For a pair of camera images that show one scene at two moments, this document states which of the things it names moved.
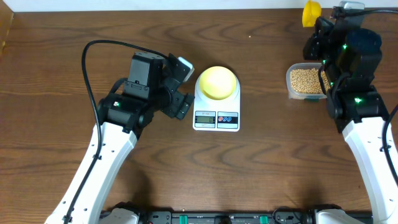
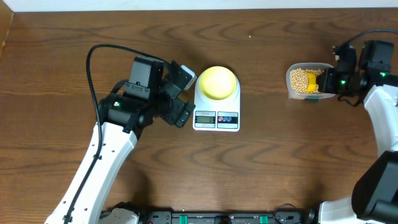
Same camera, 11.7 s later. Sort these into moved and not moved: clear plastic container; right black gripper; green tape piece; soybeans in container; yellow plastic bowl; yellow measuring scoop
Moved: yellow measuring scoop; right black gripper
Not moved: clear plastic container; soybeans in container; yellow plastic bowl; green tape piece
